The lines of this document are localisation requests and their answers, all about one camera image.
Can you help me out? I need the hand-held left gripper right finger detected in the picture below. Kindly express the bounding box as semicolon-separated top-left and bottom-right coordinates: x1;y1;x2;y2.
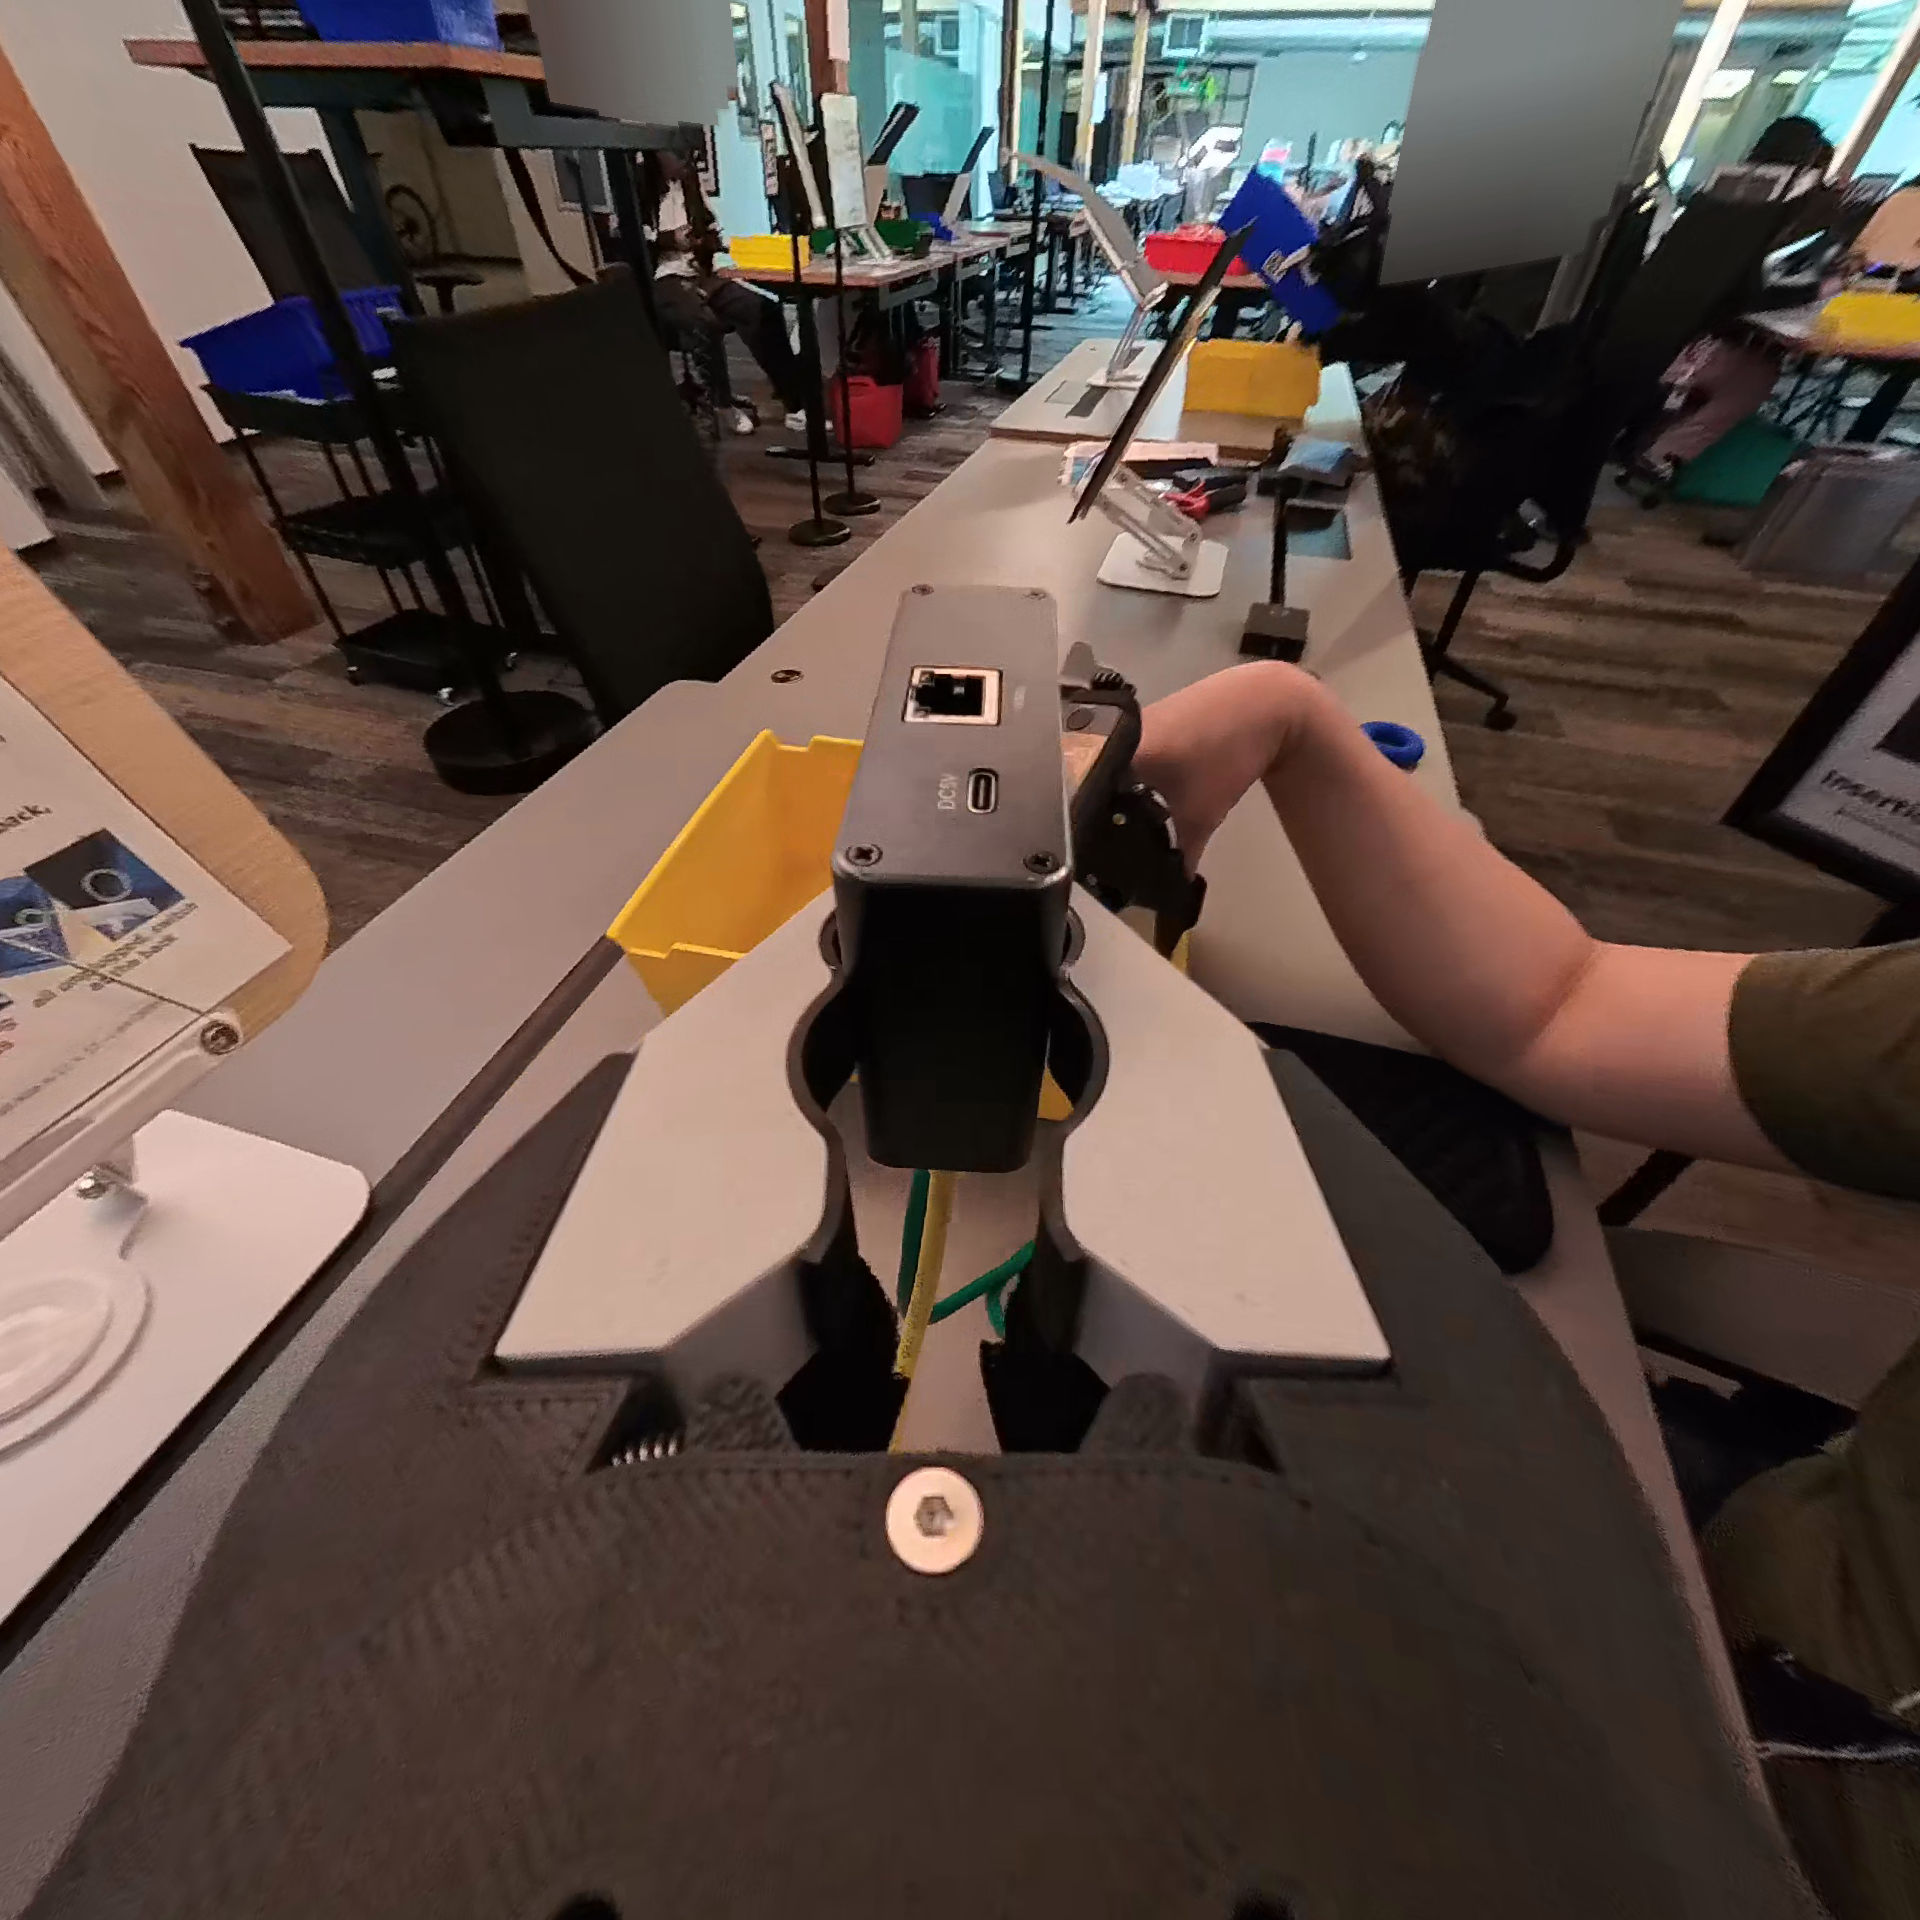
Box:
1030;900;1396;1378

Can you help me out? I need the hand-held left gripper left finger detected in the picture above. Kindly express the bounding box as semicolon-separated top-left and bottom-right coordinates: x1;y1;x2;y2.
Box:
491;892;859;1378

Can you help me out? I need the black ethernet splitter box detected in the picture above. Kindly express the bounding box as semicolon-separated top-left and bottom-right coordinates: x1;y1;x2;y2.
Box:
829;584;1078;1175

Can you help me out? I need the green ethernet cable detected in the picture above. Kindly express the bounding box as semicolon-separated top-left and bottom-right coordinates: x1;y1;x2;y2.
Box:
896;1170;1040;1338

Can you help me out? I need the yellow ethernet cable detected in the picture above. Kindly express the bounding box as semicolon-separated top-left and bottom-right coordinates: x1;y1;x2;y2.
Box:
888;1167;962;1453

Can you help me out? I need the person's right forearm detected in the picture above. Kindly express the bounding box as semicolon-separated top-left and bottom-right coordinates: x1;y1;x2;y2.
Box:
1131;660;1757;1157

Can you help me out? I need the tablet on white stand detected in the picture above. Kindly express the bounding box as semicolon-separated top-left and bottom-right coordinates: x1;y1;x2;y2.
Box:
1068;222;1259;600

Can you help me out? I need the white sign stand base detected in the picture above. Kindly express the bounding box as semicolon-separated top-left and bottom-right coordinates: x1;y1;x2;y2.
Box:
0;1111;373;1629

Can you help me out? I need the black pole stand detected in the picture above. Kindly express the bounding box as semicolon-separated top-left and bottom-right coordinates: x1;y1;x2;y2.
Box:
180;0;606;799

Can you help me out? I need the black office chair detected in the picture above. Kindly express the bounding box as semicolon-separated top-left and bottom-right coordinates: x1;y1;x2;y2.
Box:
1358;180;1666;732

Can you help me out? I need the blue plastic bin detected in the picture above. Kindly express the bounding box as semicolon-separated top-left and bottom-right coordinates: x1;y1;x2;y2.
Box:
293;0;505;48
1211;165;1344;336
180;293;406;404

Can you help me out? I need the wooden instruction sign board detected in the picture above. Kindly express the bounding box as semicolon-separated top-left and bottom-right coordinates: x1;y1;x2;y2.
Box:
0;546;331;1202

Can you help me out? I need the green plastic bin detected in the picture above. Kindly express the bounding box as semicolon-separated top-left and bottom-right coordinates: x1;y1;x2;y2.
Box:
1668;412;1801;508

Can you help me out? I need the black rolling cart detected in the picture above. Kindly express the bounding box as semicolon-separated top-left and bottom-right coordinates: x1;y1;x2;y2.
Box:
180;293;528;706

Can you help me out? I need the black framed marker sign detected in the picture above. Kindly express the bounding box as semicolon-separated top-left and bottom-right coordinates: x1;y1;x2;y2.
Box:
1726;599;1920;905

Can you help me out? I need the grey plastic bin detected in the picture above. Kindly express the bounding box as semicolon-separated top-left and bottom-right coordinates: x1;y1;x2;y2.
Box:
1740;441;1920;590

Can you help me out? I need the wooden post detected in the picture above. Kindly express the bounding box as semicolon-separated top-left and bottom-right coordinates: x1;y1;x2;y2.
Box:
0;46;320;647

